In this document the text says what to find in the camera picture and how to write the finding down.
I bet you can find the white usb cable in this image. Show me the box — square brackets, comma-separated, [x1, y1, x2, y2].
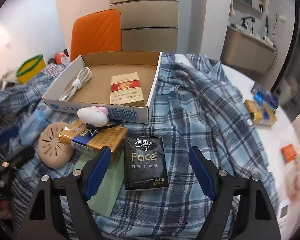
[58, 66, 93, 103]

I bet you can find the red gold cigarette pack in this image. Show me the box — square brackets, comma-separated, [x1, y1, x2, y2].
[110, 72, 145, 107]

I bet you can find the beige three-door refrigerator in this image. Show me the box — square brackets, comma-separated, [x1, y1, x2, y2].
[109, 0, 179, 53]

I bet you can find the orange quilted chair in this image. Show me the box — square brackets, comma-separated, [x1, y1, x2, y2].
[70, 9, 122, 61]

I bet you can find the blue gold cigarette pack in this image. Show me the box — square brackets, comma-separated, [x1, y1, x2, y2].
[59, 119, 128, 163]

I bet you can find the small orange box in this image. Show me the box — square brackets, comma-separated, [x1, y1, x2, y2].
[281, 144, 297, 163]

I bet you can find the gold blue pack on table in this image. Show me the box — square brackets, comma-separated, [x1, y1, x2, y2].
[244, 100, 277, 126]

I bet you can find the pill blister sheet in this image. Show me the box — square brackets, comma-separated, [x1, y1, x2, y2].
[41, 63, 66, 77]

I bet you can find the dark blue box on table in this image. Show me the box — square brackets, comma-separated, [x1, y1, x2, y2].
[251, 82, 279, 112]

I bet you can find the bathroom vanity cabinet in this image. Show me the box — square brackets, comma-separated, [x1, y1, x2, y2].
[221, 26, 276, 74]

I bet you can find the beige round vented disc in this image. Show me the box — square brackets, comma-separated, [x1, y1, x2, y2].
[38, 122, 74, 169]

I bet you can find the black faucet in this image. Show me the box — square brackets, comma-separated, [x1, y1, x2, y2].
[241, 16, 255, 29]

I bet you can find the white device on table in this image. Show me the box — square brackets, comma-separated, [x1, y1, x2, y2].
[277, 198, 290, 228]

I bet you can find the yellow bin green rim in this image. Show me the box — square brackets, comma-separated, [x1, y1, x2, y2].
[15, 54, 46, 84]

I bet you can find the green paper card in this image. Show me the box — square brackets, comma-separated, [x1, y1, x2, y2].
[88, 152, 124, 217]

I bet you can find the white pink plush toy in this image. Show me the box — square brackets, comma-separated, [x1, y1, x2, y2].
[77, 106, 109, 127]

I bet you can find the open cardboard box tray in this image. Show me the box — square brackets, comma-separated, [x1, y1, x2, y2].
[42, 50, 162, 124]

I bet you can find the black Face tissue pack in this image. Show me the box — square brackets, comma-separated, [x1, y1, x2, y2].
[123, 137, 169, 191]

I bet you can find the plastic bag with cup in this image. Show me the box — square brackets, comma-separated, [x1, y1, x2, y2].
[285, 146, 300, 202]

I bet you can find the blue plaid shirt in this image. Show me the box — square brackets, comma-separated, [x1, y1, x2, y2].
[0, 53, 279, 239]

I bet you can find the red plastic bag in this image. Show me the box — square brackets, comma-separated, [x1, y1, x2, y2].
[54, 52, 66, 64]

